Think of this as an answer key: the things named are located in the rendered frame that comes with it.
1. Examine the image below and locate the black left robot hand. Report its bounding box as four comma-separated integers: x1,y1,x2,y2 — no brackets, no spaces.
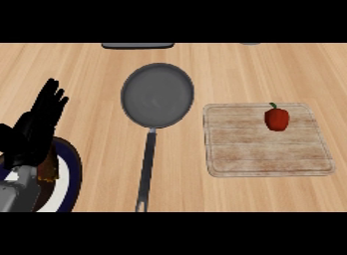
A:
0,78,71,170

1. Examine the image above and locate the red bell pepper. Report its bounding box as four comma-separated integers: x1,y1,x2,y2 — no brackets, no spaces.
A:
263,102,291,132

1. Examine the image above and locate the pale wooden cutting board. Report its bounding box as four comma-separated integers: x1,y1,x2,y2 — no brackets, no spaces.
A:
201,103,337,178

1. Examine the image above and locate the grey frying pan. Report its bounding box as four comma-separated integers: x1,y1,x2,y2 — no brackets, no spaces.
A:
120,62,195,213

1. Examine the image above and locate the brown food piece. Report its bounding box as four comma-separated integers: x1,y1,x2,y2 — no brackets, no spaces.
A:
37,144,62,183

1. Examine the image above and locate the white plate with blue rim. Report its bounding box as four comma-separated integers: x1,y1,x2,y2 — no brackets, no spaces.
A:
0,135,84,213

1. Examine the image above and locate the dark grey flat appliance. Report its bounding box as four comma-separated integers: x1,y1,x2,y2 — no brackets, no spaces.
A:
100,42,176,50

